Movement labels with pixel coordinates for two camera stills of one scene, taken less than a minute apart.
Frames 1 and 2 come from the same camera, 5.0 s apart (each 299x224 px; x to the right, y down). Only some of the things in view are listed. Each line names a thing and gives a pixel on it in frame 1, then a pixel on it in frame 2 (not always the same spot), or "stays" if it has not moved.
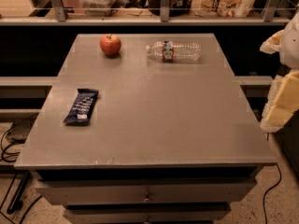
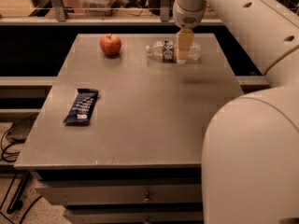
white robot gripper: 291,49 -> 189,17
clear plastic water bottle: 174,50 stays
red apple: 110,44 stays
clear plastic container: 99,1 stays
